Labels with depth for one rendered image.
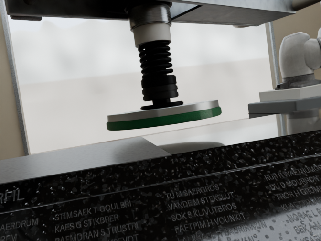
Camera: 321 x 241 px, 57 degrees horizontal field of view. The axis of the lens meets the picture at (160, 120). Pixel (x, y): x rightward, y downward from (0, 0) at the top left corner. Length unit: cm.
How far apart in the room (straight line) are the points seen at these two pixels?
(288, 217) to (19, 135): 510
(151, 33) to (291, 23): 646
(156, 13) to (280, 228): 39
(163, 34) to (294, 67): 117
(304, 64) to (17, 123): 451
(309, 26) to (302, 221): 692
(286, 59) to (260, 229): 138
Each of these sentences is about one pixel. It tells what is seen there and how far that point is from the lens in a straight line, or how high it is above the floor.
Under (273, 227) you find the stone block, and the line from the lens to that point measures 35.
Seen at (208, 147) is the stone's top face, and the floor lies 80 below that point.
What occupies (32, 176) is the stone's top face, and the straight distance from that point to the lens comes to 39.
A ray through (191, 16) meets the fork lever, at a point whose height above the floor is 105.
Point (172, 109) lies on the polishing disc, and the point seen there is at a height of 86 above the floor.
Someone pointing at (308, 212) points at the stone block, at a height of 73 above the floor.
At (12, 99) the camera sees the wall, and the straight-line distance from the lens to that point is 534.
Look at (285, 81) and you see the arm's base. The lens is 168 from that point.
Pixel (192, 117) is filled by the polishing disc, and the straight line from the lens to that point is 47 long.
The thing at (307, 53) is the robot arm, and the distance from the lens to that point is 166.
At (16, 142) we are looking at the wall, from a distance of 534.
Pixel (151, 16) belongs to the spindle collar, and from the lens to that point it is 55.
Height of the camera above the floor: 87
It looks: 3 degrees down
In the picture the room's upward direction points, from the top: 8 degrees counter-clockwise
